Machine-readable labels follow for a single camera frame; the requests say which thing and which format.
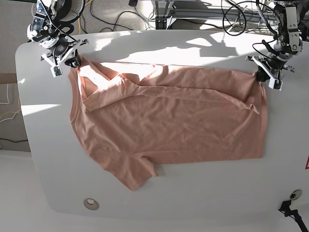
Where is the red warning sticker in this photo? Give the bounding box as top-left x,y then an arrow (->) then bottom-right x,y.
305,156 -> 309,170

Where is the metal table grommet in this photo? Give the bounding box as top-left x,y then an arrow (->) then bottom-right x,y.
83,198 -> 99,211
290,189 -> 302,201

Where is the metal table grommet right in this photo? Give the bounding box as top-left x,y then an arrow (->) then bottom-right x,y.
290,189 -> 302,201

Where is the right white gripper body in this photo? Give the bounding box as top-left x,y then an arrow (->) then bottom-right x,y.
40,38 -> 88,77

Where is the metal table grommet left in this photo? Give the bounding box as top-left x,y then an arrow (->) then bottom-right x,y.
83,198 -> 99,211

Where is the aluminium frame stand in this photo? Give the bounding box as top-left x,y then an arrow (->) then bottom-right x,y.
151,0 -> 260,31

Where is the yellow cable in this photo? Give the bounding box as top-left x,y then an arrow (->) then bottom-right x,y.
0,96 -> 22,123

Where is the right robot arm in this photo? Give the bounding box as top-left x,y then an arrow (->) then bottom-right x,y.
27,0 -> 88,77

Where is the salmon pink T-shirt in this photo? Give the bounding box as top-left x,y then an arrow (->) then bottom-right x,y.
68,58 -> 267,190

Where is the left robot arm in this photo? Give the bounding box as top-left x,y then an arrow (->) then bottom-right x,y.
246,0 -> 309,90

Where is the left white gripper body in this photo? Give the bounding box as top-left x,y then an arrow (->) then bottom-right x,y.
246,56 -> 295,91

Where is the black table clamp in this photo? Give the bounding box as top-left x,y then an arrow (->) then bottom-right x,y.
278,200 -> 308,232

